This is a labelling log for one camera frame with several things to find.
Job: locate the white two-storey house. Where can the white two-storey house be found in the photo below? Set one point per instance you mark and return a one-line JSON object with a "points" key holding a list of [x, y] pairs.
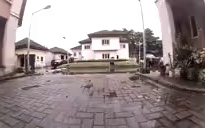
{"points": [[110, 43]]}

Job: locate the small white house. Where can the small white house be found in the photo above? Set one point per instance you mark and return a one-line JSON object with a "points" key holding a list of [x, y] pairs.
{"points": [[76, 52]]}

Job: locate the dark car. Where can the dark car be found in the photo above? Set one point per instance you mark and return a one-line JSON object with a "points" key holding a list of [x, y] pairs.
{"points": [[57, 62]]}

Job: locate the low house with dark roof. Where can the low house with dark roof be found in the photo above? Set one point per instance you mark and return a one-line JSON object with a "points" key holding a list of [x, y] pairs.
{"points": [[58, 50]]}

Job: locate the wet grey brick paving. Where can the wet grey brick paving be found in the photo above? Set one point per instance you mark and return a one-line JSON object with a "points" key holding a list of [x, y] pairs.
{"points": [[90, 110]]}

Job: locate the tall thin pole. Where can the tall thin pole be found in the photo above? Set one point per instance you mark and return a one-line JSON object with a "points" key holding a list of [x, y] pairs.
{"points": [[143, 33]]}

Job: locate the dark green trees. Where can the dark green trees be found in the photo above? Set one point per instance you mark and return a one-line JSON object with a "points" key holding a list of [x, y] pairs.
{"points": [[150, 41]]}

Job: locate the small house with dark roof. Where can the small house with dark roof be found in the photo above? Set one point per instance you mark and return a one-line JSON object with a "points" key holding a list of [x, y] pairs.
{"points": [[36, 55]]}

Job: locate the brown building with pale pillar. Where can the brown building with pale pillar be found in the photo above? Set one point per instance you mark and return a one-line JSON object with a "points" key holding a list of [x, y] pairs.
{"points": [[166, 30]]}

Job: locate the raised kerb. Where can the raised kerb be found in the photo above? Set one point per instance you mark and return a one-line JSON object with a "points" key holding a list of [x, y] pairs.
{"points": [[176, 85]]}

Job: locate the green plants and bushes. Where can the green plants and bushes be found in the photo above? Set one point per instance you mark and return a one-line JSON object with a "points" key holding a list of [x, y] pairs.
{"points": [[190, 60]]}

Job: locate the pink building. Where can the pink building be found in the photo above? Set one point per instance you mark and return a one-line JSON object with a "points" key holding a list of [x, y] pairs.
{"points": [[8, 40]]}

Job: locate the low green wall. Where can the low green wall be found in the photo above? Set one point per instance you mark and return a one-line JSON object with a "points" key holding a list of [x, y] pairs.
{"points": [[90, 67]]}

